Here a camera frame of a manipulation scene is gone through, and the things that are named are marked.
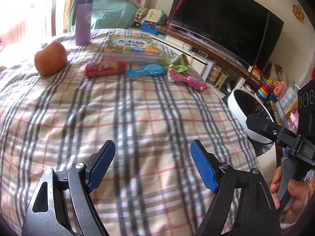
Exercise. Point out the rainbow stacking ring toy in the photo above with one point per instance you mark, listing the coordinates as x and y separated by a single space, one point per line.
265 91

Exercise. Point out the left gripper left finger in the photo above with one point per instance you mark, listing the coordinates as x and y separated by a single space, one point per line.
47 212

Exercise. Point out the colourful children's book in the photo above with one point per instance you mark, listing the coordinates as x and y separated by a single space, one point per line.
133 49

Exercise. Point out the pink toy phone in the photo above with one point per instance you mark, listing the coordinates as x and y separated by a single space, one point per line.
193 81

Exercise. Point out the pink toy basket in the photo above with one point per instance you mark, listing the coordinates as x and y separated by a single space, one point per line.
278 88

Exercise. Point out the green candy wrapper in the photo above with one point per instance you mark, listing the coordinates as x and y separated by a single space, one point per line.
179 64

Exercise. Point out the black curved television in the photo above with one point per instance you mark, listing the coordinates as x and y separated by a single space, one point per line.
245 28

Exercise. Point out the teal covered furniture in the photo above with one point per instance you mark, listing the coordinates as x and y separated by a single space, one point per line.
112 14

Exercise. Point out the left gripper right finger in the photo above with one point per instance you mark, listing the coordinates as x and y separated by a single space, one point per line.
256 213

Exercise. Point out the wooden lantern box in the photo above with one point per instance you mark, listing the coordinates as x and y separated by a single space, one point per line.
221 80

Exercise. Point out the red apple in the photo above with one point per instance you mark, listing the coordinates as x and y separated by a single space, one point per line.
51 59

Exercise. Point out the stacked round tins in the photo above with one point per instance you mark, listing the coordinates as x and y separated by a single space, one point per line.
214 73

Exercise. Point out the red candy box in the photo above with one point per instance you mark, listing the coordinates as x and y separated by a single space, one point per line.
104 68

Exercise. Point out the white rimmed black trash bin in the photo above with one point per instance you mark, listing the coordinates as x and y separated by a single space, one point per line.
242 104

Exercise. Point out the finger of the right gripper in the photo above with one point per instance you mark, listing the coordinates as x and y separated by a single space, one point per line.
276 133

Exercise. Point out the blue toy spoon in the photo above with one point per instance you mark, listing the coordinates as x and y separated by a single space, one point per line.
152 70

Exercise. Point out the white TV cabinet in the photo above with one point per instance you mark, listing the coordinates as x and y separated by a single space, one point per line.
175 39

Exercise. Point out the toy cash register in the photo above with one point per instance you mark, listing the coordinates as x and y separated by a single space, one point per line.
148 19

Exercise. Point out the purple thermos bottle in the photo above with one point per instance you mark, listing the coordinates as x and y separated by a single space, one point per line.
82 21

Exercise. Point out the person's right hand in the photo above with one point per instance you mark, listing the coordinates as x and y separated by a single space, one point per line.
298 190

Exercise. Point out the clear plastic storage boxes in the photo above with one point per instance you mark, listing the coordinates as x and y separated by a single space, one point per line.
287 102

